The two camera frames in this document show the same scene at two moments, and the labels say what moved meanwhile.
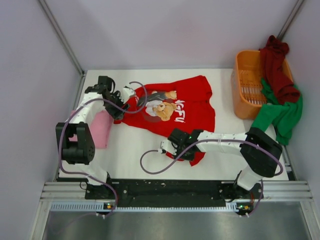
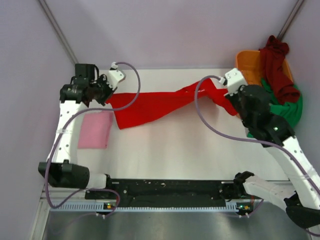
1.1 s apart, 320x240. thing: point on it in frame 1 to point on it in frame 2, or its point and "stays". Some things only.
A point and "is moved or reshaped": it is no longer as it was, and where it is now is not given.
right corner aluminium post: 289,20 stays
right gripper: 190,157 to 232,97
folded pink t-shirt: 100,124 stays
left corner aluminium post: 62,37 stays
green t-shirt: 285,117 stays
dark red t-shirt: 275,71 stays
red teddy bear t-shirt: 171,108 is moved or reshaped
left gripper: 117,113 to 109,91
